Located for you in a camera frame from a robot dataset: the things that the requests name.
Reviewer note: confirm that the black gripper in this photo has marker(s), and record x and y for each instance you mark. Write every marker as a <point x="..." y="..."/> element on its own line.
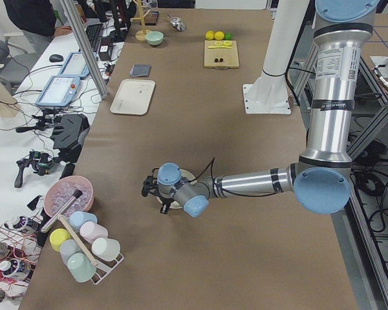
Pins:
<point x="165" y="199"/>

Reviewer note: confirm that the cream round plate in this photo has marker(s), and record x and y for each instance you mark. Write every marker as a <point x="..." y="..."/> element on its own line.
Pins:
<point x="185" y="176"/>

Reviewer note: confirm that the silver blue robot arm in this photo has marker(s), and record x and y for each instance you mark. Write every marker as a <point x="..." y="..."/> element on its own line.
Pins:
<point x="320" y="179"/>

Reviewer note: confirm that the cream rabbit tray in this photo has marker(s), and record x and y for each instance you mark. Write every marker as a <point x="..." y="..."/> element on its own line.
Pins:
<point x="133" y="97"/>

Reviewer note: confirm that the white plastic cup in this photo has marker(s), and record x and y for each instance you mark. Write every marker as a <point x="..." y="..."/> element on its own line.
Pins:
<point x="106" y="248"/>

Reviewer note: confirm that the pink plastic cup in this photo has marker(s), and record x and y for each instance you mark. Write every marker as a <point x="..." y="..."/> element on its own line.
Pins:
<point x="91" y="231"/>

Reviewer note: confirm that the white cup rack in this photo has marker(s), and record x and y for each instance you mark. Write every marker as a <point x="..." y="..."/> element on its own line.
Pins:
<point x="103" y="268"/>

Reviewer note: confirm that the blue plastic cup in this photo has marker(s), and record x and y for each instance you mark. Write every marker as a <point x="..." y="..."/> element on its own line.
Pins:
<point x="78" y="218"/>

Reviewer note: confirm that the metal muddler black tip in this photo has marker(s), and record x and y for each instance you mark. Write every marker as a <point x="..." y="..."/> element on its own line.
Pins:
<point x="46" y="227"/>

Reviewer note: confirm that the mint green plastic cup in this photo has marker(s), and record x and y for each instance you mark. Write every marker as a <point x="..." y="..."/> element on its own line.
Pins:
<point x="81" y="267"/>

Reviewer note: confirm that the grey plastic cup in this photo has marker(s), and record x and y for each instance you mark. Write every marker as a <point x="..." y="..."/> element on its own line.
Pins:
<point x="68" y="248"/>

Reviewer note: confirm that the pink bowl of ice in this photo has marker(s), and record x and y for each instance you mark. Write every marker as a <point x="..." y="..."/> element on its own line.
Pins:
<point x="64" y="189"/>

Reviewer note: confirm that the yellow plastic cup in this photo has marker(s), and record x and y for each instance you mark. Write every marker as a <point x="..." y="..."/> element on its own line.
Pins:
<point x="58" y="237"/>

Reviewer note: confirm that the black plastic stand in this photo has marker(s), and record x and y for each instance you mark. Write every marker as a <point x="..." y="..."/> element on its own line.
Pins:
<point x="68" y="135"/>

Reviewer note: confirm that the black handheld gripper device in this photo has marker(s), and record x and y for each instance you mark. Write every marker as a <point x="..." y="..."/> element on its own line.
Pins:
<point x="41" y="162"/>

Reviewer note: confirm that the grey folded cloth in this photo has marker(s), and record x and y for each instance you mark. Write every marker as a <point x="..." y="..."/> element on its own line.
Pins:
<point x="139" y="70"/>

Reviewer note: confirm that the blue teach pendant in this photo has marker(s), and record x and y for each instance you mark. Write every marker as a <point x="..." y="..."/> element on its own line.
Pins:
<point x="75" y="65"/>
<point x="59" y="91"/>

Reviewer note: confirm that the wooden cutting board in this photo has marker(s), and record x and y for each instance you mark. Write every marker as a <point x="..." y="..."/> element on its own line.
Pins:
<point x="211" y="56"/>

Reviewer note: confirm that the mint green bowl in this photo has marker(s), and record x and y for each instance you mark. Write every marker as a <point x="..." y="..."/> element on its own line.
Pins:
<point x="154" y="38"/>

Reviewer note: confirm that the wooden mug tree stand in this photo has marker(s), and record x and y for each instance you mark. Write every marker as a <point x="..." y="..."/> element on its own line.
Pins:
<point x="142" y="12"/>

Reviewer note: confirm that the whole yellow lemon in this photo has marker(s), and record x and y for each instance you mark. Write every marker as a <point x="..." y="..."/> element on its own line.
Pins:
<point x="209" y="35"/>
<point x="219" y="35"/>

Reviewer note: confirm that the green lime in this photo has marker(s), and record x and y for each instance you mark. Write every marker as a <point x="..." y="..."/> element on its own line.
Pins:
<point x="228" y="36"/>

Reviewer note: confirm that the metal ice scoop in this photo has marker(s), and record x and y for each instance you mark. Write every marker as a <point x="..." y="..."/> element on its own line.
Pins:
<point x="177" y="22"/>

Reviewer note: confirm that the black computer mouse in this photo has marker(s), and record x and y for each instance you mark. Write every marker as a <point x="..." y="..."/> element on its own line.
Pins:
<point x="55" y="58"/>

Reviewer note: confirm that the black keyboard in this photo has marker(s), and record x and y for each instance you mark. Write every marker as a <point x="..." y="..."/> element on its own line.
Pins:
<point x="93" y="33"/>

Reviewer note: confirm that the person in dark top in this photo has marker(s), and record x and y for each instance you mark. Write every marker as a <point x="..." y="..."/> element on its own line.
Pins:
<point x="36" y="17"/>

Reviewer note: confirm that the white camera mast base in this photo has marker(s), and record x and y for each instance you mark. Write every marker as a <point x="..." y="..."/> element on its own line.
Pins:
<point x="269" y="94"/>

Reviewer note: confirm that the aluminium frame post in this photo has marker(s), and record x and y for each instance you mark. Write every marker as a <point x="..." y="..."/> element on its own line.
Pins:
<point x="79" y="33"/>

